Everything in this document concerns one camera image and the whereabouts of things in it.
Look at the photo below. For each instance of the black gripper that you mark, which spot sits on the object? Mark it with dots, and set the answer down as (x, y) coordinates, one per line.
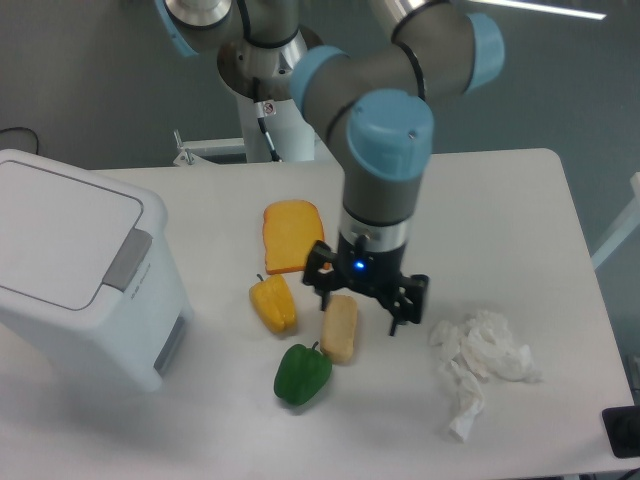
(373, 274)

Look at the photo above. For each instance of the white lidded trash can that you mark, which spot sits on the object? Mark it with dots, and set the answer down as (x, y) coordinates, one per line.
(87, 276)

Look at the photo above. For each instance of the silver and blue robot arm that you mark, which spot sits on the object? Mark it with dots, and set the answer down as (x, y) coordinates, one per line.
(372, 114)

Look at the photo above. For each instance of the beige oblong bread loaf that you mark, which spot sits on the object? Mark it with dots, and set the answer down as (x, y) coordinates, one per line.
(339, 329)

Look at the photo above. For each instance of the yellow bell pepper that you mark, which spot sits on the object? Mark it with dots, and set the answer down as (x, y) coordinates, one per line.
(273, 302)

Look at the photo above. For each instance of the orange toast slice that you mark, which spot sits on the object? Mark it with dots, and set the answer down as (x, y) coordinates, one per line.
(290, 230)

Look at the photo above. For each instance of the green bell pepper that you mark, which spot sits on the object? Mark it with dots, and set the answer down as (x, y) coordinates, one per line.
(302, 373)

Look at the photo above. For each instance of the crumpled white tissue paper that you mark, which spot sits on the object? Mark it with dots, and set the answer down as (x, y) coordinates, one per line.
(473, 351)

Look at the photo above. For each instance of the black device at table edge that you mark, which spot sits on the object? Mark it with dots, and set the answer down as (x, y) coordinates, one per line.
(622, 428)

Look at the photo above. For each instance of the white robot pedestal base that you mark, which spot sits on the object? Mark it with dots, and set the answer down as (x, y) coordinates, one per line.
(272, 126)

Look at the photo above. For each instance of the white metal frame bracket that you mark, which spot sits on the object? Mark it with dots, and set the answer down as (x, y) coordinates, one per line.
(217, 151)

